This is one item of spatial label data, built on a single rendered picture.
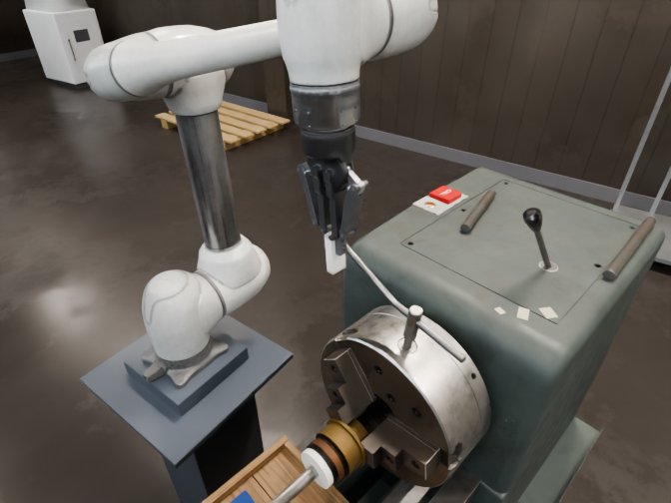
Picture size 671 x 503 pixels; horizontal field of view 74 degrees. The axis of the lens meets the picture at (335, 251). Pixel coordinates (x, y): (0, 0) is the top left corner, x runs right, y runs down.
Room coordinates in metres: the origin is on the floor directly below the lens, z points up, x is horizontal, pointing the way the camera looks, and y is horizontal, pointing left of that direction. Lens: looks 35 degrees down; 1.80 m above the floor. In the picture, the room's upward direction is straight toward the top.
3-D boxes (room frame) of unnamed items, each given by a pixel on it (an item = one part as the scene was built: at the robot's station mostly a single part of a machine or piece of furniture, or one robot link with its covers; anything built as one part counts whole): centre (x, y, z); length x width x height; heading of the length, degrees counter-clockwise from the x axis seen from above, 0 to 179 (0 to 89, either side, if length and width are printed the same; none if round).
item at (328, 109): (0.59, 0.01, 1.62); 0.09 x 0.09 x 0.06
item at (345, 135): (0.59, 0.01, 1.54); 0.08 x 0.07 x 0.09; 44
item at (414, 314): (0.52, -0.12, 1.26); 0.02 x 0.02 x 0.12
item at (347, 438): (0.43, -0.01, 1.08); 0.09 x 0.09 x 0.09; 44
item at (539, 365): (0.83, -0.39, 1.06); 0.59 x 0.48 x 0.39; 134
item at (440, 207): (0.99, -0.27, 1.23); 0.13 x 0.08 x 0.06; 134
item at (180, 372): (0.88, 0.45, 0.83); 0.22 x 0.18 x 0.06; 144
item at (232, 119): (5.03, 1.30, 0.06); 1.37 x 0.91 x 0.12; 54
